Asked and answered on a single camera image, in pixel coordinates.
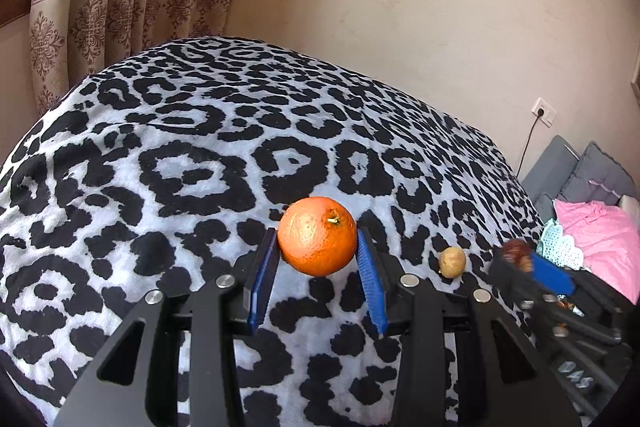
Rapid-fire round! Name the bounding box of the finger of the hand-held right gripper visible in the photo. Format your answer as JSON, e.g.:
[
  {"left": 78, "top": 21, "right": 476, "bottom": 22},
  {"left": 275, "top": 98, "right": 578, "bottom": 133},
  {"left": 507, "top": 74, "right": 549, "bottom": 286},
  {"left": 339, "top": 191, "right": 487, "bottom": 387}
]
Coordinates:
[
  {"left": 488, "top": 258, "right": 623, "bottom": 345},
  {"left": 530, "top": 252, "right": 632, "bottom": 313}
]

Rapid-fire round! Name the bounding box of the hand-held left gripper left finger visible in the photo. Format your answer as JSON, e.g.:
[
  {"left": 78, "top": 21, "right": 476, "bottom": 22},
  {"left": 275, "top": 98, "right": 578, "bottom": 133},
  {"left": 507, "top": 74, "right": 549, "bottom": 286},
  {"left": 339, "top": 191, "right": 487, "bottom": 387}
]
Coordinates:
[{"left": 52, "top": 227, "right": 282, "bottom": 427}]

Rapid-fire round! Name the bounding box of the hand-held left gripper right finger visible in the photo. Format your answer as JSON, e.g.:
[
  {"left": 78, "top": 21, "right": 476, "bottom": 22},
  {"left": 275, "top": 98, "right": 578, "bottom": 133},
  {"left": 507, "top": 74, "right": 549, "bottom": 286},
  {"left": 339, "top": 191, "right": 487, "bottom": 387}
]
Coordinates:
[{"left": 355, "top": 226, "right": 584, "bottom": 427}]

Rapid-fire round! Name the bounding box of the light blue plastic lace basket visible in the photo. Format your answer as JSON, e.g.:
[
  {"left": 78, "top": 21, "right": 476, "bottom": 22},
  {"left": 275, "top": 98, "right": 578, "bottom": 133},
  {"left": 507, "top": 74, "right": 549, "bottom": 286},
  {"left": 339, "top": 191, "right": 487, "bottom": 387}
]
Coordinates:
[{"left": 537, "top": 219, "right": 586, "bottom": 270}]

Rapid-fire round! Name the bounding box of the dark wrinkled passion fruit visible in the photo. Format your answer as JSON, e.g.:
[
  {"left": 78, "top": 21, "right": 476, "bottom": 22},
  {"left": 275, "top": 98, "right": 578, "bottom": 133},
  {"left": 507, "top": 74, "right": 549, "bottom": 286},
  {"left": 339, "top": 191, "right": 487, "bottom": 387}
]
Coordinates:
[{"left": 501, "top": 239, "right": 534, "bottom": 273}]

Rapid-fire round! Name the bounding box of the small mandarin orange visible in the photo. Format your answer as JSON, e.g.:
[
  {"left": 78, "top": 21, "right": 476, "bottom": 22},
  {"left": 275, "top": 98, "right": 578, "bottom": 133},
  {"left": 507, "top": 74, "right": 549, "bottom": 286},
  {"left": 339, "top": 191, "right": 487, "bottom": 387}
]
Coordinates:
[{"left": 277, "top": 196, "right": 358, "bottom": 277}]

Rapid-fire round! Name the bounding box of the pink blanket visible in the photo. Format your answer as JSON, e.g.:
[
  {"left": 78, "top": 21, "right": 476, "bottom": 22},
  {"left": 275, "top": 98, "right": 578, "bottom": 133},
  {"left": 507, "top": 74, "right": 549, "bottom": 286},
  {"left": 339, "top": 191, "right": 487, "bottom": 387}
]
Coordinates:
[{"left": 552, "top": 199, "right": 640, "bottom": 306}]

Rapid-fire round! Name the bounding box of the small yellow-brown longan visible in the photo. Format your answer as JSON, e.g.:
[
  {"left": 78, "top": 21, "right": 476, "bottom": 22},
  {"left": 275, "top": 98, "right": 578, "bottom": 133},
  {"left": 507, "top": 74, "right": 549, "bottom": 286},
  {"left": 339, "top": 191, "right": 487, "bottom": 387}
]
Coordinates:
[{"left": 439, "top": 247, "right": 467, "bottom": 279}]

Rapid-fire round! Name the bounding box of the grey padded headboard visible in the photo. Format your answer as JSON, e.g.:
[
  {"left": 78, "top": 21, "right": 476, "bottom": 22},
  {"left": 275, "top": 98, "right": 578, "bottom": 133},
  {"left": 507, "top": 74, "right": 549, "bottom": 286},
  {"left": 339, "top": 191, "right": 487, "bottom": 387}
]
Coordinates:
[{"left": 520, "top": 135, "right": 584, "bottom": 224}]

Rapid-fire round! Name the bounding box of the grey cushion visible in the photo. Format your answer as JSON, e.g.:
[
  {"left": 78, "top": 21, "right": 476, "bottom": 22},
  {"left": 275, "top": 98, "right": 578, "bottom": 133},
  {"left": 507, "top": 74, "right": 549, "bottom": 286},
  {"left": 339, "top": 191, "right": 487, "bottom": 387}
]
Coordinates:
[{"left": 557, "top": 140, "right": 640, "bottom": 208}]

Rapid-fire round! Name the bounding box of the black and white leopard blanket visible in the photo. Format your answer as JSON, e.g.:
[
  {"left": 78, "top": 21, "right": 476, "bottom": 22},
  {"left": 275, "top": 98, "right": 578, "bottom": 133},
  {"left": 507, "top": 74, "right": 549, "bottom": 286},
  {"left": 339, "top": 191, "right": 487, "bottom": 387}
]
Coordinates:
[{"left": 0, "top": 37, "right": 547, "bottom": 427}]

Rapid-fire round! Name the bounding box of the black power cable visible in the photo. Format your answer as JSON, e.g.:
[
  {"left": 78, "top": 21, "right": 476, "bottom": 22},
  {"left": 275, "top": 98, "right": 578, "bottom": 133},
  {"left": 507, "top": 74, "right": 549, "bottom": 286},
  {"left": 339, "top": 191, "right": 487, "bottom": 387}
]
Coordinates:
[{"left": 517, "top": 114, "right": 544, "bottom": 180}]

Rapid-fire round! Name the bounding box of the white wall socket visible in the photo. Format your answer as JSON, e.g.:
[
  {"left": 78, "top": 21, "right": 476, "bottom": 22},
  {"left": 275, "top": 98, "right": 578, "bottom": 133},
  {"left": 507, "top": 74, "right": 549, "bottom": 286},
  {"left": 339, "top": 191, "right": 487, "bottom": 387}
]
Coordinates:
[{"left": 531, "top": 97, "right": 557, "bottom": 126}]

